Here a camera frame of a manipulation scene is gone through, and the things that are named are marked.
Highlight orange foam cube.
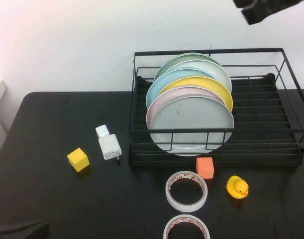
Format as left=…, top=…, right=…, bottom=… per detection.
left=196, top=157, right=215, bottom=179

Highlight green round plate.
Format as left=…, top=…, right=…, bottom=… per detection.
left=153, top=52, right=223, bottom=82

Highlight yellow foam cube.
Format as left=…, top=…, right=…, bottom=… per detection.
left=67, top=147, right=90, bottom=172

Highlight yellow round plate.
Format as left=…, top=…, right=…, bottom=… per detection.
left=158, top=76, right=234, bottom=113

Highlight grey round plate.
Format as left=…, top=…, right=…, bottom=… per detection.
left=149, top=96, right=235, bottom=157

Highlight large white plug charger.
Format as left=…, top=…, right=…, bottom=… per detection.
left=98, top=133, right=123, bottom=162

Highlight black wire dish rack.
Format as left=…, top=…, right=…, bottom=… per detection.
left=128, top=47, right=304, bottom=167

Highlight white double-sided tape roll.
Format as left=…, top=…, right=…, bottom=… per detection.
left=163, top=214, right=210, bottom=239
left=165, top=170, right=208, bottom=213

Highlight pale mint round plate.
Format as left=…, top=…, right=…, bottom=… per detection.
left=164, top=59, right=232, bottom=93

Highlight small white charger cube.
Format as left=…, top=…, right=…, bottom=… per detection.
left=95, top=125, right=110, bottom=139

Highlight yellow rubber duck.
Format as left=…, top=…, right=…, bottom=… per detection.
left=226, top=175, right=249, bottom=200

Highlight pink round plate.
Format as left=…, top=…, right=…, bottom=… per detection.
left=145, top=87, right=227, bottom=126

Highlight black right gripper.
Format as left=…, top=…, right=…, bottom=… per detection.
left=233, top=0, right=304, bottom=25

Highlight light blue round plate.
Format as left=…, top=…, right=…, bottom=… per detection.
left=145, top=69, right=214, bottom=110

